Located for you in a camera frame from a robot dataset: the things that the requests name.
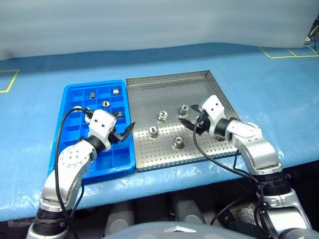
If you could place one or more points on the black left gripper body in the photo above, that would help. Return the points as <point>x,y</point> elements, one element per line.
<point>112,135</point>

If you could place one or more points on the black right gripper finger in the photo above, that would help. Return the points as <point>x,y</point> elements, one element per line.
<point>196,107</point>
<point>187,123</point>

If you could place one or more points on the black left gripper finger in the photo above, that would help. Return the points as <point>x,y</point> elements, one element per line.
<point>128,129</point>
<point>114,114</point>

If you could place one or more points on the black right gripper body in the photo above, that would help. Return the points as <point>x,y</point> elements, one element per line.
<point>203,123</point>

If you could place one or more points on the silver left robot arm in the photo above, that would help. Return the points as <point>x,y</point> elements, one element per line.
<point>72,159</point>

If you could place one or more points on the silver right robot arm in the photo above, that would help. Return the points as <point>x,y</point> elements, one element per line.
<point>259,152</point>

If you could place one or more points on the blue compartment tray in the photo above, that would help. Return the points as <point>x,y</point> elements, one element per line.
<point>74,132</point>

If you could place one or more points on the perforated metal tray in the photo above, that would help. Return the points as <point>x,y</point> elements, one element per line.
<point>169,89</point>

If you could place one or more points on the grey rounded shape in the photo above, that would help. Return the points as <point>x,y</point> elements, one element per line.
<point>188,211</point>
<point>119,216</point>

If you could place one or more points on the grey robot torso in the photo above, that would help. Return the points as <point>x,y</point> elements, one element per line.
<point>174,231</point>

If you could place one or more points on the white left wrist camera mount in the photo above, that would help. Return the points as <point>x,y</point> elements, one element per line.
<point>101,122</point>

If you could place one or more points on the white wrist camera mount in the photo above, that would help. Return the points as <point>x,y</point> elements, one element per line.
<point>101,122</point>
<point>214,107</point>

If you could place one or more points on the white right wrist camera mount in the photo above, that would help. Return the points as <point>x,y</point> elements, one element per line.
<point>214,107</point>

